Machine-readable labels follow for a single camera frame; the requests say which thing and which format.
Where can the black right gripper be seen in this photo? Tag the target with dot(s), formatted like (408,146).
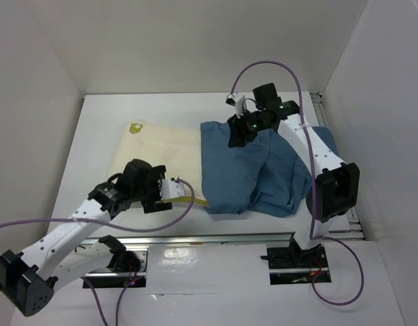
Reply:
(237,124)

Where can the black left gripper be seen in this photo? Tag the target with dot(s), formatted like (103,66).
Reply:
(155,175)

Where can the blue pillowcase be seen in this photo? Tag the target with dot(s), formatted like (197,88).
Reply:
(265,176)

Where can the cream quilted pillow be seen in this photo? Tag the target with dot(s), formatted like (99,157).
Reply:
(178,149)

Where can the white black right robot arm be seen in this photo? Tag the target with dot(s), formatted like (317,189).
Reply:
(334,182)

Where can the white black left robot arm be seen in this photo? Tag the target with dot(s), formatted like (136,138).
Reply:
(31,277)

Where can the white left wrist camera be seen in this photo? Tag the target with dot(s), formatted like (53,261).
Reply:
(171,189)

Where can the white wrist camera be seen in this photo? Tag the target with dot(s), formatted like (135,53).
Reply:
(238,101)
(171,189)

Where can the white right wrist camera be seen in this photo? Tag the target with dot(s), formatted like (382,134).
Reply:
(238,101)

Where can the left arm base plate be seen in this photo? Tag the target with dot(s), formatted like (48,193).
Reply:
(105,278)

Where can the aluminium front rail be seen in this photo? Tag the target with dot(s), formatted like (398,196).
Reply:
(247,238)

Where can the aluminium rail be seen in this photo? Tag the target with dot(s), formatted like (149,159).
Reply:
(352,216)
(247,238)

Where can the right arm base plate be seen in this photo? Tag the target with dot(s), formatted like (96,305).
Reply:
(284,271)

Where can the aluminium right side rail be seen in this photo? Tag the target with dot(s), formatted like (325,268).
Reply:
(352,216)

